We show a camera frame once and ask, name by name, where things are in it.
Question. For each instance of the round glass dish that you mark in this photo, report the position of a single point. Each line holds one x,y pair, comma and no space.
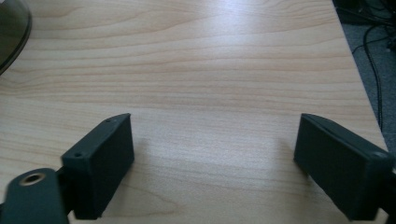
12,28

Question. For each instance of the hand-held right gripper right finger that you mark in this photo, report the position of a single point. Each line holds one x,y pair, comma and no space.
339,165

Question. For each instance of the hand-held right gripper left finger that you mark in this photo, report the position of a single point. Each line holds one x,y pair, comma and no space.
99,161

